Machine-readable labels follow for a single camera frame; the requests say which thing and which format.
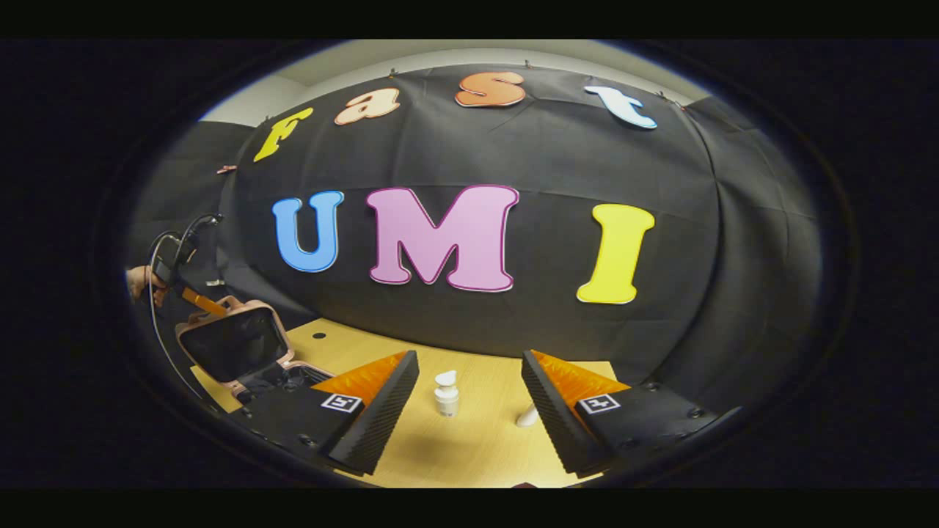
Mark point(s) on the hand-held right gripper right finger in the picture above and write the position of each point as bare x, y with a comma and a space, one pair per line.
550, 418

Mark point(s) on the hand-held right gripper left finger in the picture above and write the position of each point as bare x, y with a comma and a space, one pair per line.
381, 422

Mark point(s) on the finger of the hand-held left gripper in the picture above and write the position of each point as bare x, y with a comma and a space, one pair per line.
202, 299

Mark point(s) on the white squeeze tube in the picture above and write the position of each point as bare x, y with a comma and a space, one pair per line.
527, 418

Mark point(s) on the pink suitcase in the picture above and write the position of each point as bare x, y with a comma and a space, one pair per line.
235, 341

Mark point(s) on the white pump bottle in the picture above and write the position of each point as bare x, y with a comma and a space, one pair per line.
446, 402

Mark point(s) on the row of small backdrop clips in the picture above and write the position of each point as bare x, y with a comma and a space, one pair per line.
226, 169

